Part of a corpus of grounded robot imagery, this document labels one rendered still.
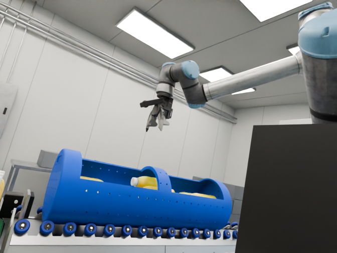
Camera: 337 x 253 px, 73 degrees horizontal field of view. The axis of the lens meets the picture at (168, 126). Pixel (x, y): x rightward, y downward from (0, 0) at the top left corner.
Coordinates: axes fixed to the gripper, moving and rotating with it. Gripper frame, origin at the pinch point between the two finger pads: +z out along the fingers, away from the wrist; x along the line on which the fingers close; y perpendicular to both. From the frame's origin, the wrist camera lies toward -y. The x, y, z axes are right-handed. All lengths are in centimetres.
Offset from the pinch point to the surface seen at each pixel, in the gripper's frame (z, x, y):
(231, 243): 48, -11, 57
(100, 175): 26.2, 13.1, -15.3
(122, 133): -38, 340, 113
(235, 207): 55, 198, 313
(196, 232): 43, -11, 31
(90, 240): 48, -10, -21
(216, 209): 31, -14, 39
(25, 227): 45, -10, -42
